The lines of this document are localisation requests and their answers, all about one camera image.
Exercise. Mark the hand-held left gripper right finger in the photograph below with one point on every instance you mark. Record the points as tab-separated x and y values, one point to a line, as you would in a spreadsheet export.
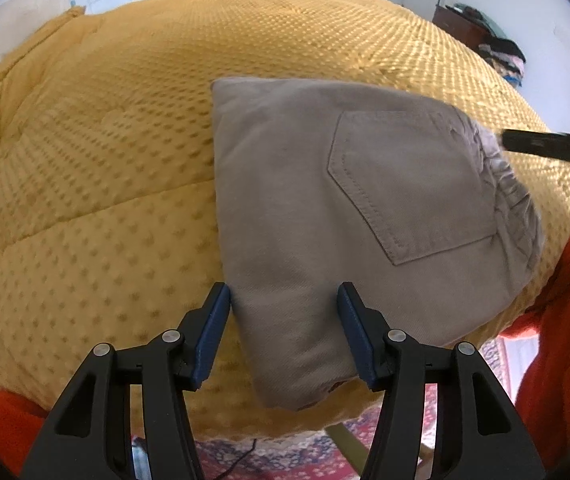
357	335

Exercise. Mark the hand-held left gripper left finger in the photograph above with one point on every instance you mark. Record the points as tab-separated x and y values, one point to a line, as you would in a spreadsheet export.
212	330

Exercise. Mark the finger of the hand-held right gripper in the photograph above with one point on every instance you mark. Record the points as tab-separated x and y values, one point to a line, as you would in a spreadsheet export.
550	144

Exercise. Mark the grey pants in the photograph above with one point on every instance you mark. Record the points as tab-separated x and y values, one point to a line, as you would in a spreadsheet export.
285	185

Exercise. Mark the pile of clothes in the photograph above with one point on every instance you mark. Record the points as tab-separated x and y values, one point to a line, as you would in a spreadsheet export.
502	47

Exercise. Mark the wooden bed leg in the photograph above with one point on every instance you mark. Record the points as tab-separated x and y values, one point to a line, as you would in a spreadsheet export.
347	447

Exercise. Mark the red patterned rug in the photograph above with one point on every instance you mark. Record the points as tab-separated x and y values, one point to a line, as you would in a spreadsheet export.
290	457

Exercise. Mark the dark wooden dresser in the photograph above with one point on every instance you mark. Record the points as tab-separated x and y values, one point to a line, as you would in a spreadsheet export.
457	25

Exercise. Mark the yellow dotted blanket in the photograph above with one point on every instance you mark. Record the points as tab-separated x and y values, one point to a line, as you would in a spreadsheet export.
115	160

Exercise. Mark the person's orange sweater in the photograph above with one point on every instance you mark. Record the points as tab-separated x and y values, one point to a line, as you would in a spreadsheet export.
565	360

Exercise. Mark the person's orange sleeve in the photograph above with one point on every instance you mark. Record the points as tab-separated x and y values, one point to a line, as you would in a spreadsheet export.
0	425

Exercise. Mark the cream pillow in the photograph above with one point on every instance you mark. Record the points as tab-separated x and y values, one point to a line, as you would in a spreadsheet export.
20	10

